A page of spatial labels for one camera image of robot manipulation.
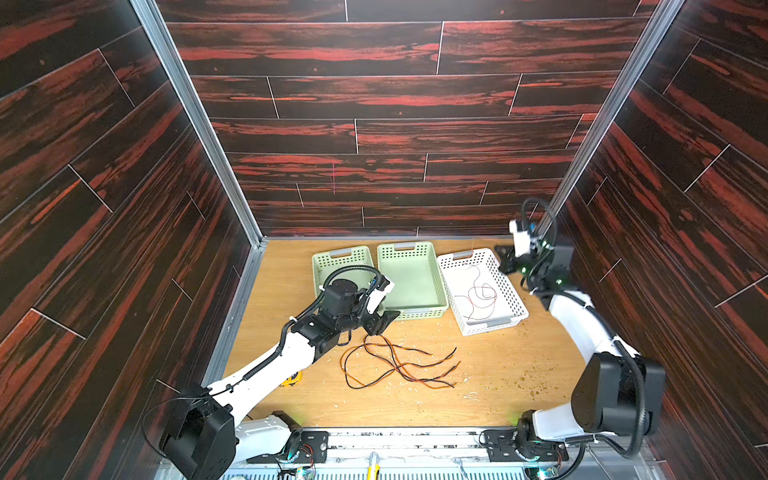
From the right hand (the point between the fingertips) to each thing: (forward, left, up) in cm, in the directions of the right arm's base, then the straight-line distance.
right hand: (505, 244), depth 85 cm
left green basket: (+8, +57, -19) cm, 61 cm away
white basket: (-1, +2, -24) cm, 24 cm away
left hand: (-19, +32, -5) cm, 38 cm away
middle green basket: (+1, +23, -24) cm, 33 cm away
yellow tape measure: (-34, +60, -23) cm, 72 cm away
